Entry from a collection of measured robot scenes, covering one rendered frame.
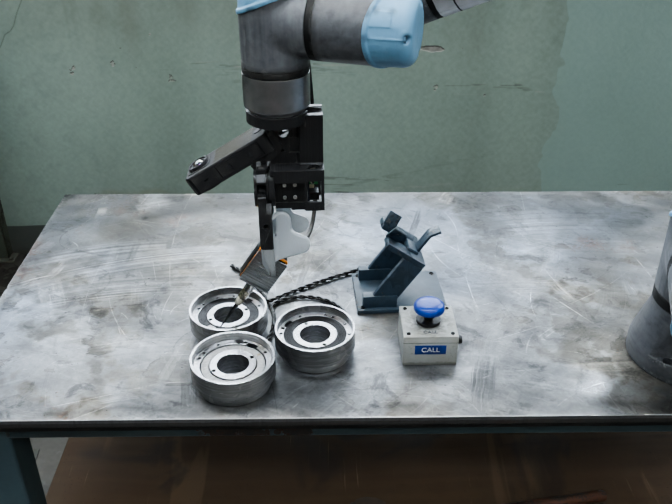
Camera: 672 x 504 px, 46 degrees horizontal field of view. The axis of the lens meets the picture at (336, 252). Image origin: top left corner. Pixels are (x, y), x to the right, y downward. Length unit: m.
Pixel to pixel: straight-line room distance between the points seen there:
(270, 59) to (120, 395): 0.45
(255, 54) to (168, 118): 1.82
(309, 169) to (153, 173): 1.88
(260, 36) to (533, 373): 0.54
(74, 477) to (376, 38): 0.81
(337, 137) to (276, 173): 1.75
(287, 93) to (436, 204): 0.62
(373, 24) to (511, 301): 0.52
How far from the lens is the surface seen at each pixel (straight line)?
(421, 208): 1.41
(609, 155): 2.84
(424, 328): 1.03
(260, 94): 0.87
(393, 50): 0.81
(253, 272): 0.99
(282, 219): 0.94
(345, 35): 0.82
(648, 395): 1.06
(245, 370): 0.98
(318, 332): 1.06
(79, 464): 1.31
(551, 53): 2.65
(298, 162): 0.92
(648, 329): 1.08
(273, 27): 0.84
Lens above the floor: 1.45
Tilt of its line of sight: 31 degrees down
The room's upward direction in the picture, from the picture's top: straight up
